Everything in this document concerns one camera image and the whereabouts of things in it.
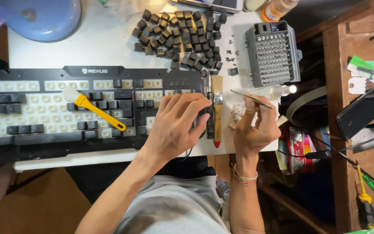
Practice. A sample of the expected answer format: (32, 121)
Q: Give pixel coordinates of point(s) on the white jar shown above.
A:
(255, 4)

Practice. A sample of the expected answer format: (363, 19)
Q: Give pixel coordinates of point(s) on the grey screwdriver bit case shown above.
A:
(273, 53)

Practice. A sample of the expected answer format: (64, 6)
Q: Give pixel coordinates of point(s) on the green and white packet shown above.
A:
(367, 70)

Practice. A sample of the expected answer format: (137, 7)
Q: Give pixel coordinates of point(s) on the scatter of small black screws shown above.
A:
(231, 51)

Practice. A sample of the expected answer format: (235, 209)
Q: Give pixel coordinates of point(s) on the person's left hand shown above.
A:
(170, 130)

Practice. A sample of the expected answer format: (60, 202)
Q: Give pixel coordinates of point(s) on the pile of black keycaps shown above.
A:
(183, 39)

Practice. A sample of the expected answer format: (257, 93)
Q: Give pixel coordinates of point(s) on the black smartphone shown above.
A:
(359, 115)

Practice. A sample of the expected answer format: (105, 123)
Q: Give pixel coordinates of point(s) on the orange capped bottle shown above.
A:
(276, 9)

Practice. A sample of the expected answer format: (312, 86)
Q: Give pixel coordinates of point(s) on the yellow and black screwdriver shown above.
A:
(367, 208)

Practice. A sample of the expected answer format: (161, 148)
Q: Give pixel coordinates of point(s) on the person's grey garment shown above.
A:
(174, 208)

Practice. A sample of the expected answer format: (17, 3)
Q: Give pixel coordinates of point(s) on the single black keycap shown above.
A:
(233, 71)

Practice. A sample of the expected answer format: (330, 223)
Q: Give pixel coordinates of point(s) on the white paper tag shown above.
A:
(357, 86)

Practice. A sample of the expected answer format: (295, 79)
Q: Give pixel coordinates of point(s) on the metal tweezers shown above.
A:
(242, 95)

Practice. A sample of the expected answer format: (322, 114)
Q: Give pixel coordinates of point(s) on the colourful printed packet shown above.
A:
(295, 146)

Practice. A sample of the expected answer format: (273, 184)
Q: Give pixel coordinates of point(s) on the small clear spray bottle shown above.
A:
(281, 91)

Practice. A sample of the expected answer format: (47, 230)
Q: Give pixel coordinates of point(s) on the clear plastic bag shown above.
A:
(125, 8)

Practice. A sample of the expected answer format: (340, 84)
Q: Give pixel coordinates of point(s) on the black keyboard with white switches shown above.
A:
(44, 110)

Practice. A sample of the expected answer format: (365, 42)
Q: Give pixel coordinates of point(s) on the clear plastic bottle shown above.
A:
(223, 189)

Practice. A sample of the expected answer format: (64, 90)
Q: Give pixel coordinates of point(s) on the black precision screwdriver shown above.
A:
(210, 126)

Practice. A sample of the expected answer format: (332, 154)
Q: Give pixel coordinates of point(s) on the flat tablet device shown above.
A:
(206, 5)

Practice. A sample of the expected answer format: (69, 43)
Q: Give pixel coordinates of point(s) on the wooden paint brush red tip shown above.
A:
(217, 113)

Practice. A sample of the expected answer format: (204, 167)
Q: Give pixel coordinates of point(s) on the heap of small white bits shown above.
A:
(237, 113)

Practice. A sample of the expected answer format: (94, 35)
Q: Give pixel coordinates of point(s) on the grey curved band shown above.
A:
(300, 104)

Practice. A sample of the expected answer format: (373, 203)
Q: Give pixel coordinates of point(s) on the blue plastic bowl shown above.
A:
(44, 18)

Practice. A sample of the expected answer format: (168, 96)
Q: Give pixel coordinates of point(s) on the small beige bristle brush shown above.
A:
(281, 121)

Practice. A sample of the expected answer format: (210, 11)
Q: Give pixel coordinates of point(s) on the person's right hand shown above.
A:
(255, 133)

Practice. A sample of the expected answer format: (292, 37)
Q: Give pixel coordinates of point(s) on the wooden side table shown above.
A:
(339, 58)

